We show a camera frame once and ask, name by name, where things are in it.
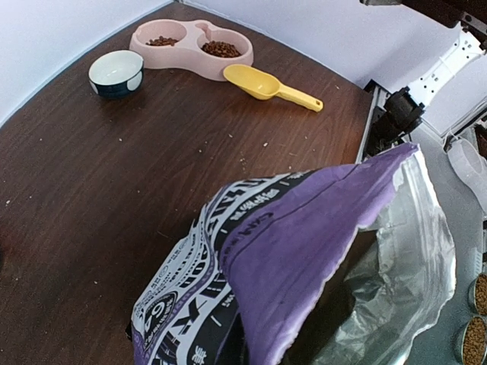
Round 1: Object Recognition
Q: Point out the yellow plastic scoop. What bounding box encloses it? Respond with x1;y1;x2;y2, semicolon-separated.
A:
223;64;323;113

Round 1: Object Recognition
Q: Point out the purple pet food bag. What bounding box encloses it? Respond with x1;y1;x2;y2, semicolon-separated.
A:
129;143;456;364

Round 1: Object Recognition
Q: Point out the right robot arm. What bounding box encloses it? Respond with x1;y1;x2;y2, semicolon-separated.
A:
362;0;486;156

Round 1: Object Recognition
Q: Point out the brown pet food kibble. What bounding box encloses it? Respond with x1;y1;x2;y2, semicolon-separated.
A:
145;36;242;58

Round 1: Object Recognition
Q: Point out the pink double pet feeder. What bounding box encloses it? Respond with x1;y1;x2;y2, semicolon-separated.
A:
129;19;254;81

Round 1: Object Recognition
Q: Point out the black and white ceramic bowl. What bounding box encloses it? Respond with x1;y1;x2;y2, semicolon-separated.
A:
88;49;145;99

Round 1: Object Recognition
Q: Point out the white cup on floor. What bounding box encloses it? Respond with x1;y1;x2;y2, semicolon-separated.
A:
447;138;486;212

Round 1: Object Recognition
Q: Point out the kibble tin on floor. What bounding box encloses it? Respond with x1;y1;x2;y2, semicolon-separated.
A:
468;273;486;316
454;316;486;365

